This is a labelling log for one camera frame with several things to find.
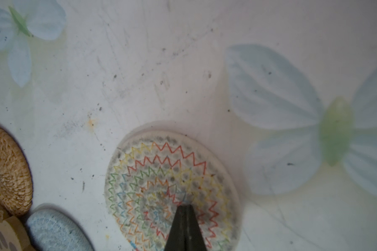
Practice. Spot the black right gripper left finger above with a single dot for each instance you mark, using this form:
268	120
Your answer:
176	239

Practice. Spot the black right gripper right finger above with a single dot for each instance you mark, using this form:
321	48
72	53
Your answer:
193	239

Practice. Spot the multicolour zigzag round coaster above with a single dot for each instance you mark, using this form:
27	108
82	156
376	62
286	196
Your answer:
152	173

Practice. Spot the grey-blue woven round coaster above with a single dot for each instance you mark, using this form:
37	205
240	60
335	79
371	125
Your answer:
51	230

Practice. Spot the cork paw print coaster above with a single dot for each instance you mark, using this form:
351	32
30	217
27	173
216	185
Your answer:
13	235

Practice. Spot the woven rattan round coaster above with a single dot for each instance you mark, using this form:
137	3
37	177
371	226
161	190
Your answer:
16	188

